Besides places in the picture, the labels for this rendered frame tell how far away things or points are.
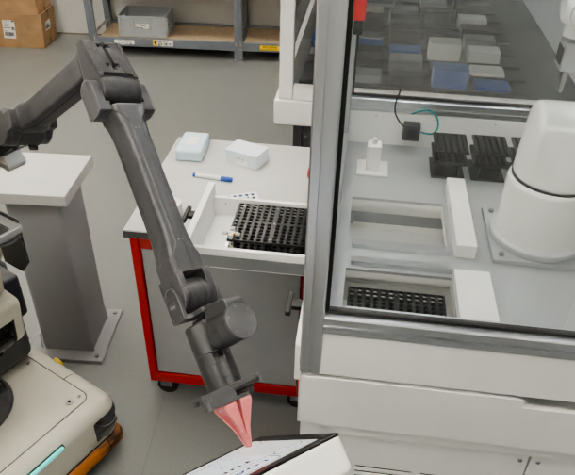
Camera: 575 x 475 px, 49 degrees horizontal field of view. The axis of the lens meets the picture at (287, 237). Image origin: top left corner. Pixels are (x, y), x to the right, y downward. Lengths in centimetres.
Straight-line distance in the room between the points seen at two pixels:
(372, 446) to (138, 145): 78
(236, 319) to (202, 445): 139
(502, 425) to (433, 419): 13
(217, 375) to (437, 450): 58
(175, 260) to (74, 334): 162
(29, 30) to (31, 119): 451
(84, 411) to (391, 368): 116
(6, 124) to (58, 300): 117
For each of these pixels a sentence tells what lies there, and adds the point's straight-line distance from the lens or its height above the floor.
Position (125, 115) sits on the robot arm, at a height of 140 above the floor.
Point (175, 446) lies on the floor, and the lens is 232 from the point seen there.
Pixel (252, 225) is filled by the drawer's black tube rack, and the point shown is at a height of 90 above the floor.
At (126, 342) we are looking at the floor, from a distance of 268.
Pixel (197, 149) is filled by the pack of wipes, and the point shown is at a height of 80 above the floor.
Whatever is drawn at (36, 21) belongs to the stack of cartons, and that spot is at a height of 23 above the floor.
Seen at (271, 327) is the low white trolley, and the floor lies 41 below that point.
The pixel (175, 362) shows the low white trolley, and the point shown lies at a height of 19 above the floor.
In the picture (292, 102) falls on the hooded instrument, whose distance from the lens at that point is 240.
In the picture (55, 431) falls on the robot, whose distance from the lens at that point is 208.
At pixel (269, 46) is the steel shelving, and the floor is 13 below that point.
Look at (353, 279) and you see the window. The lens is 109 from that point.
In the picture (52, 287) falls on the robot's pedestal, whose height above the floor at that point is 33.
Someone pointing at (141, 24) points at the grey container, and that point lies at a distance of 553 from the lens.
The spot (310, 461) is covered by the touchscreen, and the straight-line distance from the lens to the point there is 81.
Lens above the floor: 186
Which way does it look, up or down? 36 degrees down
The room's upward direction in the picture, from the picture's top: 2 degrees clockwise
